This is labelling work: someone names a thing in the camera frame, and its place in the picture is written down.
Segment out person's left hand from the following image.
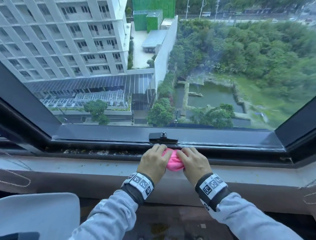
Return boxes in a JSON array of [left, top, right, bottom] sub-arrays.
[[137, 144, 173, 185]]

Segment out person's right hand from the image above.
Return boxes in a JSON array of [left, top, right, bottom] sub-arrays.
[[176, 148, 213, 187]]

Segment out pink cleaning cloth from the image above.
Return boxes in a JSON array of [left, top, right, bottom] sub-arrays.
[[161, 148, 185, 172]]

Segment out person's left forearm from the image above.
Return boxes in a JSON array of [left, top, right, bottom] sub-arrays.
[[69, 190, 139, 240]]

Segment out person's right forearm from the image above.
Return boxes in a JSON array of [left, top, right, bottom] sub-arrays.
[[201, 192, 304, 240]]

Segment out black window latch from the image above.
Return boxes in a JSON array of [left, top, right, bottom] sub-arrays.
[[149, 132, 179, 144]]

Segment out black left wrist marker band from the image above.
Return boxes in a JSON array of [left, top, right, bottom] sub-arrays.
[[120, 172, 155, 206]]

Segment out black wrist marker band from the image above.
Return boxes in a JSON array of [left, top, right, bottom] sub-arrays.
[[120, 172, 155, 206], [195, 173, 232, 212]]

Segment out black right wrist marker band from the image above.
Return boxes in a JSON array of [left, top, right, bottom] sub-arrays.
[[195, 173, 232, 212]]

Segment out green pond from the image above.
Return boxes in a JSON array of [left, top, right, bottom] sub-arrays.
[[174, 80, 245, 114]]

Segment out grey window sill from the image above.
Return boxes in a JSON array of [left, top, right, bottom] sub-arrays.
[[0, 152, 316, 189]]

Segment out white lattice roof structure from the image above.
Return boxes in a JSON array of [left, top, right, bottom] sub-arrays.
[[39, 90, 130, 108]]

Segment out dense green trees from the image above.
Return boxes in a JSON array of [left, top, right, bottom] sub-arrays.
[[169, 19, 316, 104]]

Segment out white chair back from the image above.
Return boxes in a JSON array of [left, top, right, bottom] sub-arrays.
[[0, 193, 81, 240]]

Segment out green walled building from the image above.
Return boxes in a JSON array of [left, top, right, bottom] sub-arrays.
[[132, 0, 176, 33]]

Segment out white apartment building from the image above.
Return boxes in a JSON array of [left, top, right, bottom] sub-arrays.
[[0, 0, 132, 83]]

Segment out black window frame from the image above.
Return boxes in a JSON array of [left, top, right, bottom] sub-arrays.
[[0, 62, 316, 168]]

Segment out white stitched cord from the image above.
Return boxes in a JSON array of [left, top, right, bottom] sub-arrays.
[[297, 179, 316, 205], [0, 151, 31, 187]]

